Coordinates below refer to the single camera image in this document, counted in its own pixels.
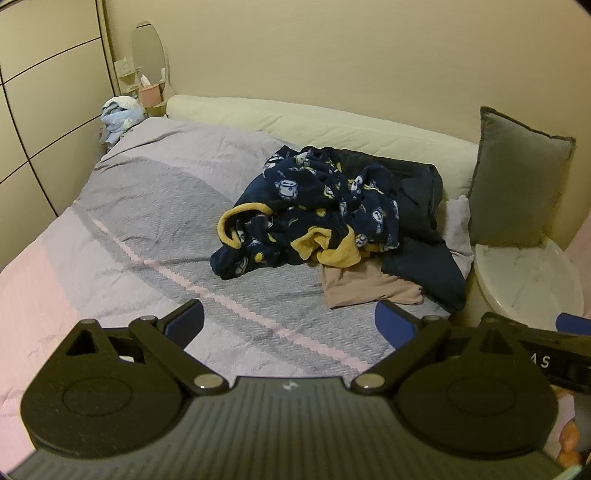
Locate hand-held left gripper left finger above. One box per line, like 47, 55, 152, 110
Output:
65, 299, 228, 395

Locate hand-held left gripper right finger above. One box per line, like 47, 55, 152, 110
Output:
353, 301, 528, 396

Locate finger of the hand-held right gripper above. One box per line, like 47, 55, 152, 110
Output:
512, 313, 591, 344

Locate navy printed fleece pants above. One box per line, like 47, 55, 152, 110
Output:
263, 145, 400, 252

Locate person's right hand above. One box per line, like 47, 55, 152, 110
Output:
555, 388, 584, 468

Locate beige garment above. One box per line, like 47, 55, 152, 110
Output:
322, 262, 424, 310

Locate white round marble side table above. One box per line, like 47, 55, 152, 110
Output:
464, 237, 581, 332

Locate dark navy garment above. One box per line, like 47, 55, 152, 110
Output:
337, 148, 468, 313

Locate pale lilac pillow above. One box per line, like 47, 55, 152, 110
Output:
434, 196, 475, 278

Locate navy printed yellow-lined fleece top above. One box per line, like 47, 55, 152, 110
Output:
210, 189, 366, 280

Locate pink and grey striped bedspread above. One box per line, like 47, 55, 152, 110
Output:
0, 115, 476, 462

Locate grey pillow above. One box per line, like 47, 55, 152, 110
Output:
467, 106, 577, 248

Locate light blue cloth bundle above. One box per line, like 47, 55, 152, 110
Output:
99, 96, 147, 147

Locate cream long pillow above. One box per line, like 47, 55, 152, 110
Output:
165, 95, 481, 204

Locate pink tissue box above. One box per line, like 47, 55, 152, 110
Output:
139, 74, 164, 107

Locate cream wardrobe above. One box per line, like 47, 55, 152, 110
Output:
0, 0, 122, 274

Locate small cream shelf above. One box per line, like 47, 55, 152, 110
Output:
113, 57, 140, 94

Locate oval mirror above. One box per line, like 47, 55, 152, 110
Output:
130, 21, 168, 87

